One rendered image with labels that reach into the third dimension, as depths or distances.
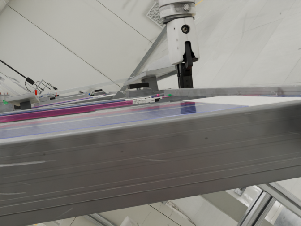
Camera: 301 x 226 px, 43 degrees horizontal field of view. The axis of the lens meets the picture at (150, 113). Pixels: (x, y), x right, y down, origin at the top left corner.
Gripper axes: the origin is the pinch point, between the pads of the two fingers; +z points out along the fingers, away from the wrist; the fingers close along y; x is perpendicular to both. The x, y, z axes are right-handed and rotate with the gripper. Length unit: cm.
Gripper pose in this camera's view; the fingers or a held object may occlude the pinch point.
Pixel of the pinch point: (185, 84)
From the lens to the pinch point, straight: 92.0
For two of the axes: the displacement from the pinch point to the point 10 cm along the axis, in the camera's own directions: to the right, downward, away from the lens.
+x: -9.7, 1.3, -1.9
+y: -2.0, -0.5, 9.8
